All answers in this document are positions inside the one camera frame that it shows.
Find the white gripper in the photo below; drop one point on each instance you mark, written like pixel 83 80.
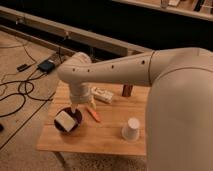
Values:
pixel 80 93

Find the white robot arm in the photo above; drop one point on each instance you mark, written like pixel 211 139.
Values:
pixel 179 111

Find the brown eraser block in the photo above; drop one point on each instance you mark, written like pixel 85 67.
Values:
pixel 127 90

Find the dark brown bowl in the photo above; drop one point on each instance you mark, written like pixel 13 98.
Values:
pixel 77 117

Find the orange carrot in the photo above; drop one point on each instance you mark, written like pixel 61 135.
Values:
pixel 94 114

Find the white labelled bottle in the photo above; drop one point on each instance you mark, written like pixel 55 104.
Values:
pixel 102 94

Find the white sponge block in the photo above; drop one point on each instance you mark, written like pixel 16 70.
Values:
pixel 65 120

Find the wooden slatted table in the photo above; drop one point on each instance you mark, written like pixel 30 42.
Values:
pixel 93 137

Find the dark blue power box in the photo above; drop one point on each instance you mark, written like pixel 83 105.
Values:
pixel 46 66

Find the small black adapter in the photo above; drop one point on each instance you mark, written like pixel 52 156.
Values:
pixel 22 67

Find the long metal rail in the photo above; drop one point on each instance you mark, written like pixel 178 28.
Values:
pixel 79 35

